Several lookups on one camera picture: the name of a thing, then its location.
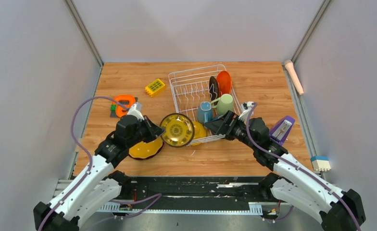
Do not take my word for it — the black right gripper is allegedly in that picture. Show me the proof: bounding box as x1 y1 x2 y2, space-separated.
203 111 257 151

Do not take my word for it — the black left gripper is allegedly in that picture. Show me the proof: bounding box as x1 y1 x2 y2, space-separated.
127 115 165 148

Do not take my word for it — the yellow dotted plate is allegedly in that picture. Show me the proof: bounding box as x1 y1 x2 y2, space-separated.
129 138 163 160

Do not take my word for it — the olive patterned plate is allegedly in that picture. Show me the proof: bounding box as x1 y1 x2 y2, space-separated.
160 113 195 148

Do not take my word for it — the orange plate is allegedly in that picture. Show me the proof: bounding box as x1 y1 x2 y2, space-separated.
216 71 232 96

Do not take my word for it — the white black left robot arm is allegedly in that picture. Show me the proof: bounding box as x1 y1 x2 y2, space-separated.
33 115 165 231

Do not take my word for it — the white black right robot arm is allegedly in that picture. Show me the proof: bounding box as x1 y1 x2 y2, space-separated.
204 111 366 231

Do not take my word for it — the yellow ribbed bowl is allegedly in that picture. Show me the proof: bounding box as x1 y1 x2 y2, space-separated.
190 121 207 146

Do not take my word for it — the blue dotted mug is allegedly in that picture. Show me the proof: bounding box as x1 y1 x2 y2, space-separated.
197 102 213 124

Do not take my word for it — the light green mug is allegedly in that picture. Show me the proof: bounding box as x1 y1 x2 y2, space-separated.
211 94 234 116

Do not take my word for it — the black plate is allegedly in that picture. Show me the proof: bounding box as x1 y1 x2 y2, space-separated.
209 76 220 101

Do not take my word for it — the yellow toy block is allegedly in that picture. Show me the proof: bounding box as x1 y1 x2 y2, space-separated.
145 78 166 98

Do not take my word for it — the white blue toy block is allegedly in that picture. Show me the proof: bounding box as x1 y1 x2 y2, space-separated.
310 156 331 172

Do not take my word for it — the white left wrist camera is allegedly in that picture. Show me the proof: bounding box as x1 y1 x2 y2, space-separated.
127 102 144 121

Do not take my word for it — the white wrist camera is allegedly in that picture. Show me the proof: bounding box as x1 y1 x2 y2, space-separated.
239 101 257 122
127 102 144 121

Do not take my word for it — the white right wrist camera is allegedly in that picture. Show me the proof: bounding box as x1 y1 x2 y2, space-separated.
239 101 257 122

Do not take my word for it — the orange handle toy on pad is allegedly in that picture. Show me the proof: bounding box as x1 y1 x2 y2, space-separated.
110 94 138 118

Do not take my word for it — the white wire dish rack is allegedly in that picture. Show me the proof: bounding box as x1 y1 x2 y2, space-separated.
168 64 243 146

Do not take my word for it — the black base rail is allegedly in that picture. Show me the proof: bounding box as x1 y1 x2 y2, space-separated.
50 176 344 215

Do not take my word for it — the pink cylinder handle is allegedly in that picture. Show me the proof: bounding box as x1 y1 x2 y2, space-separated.
284 60 304 95

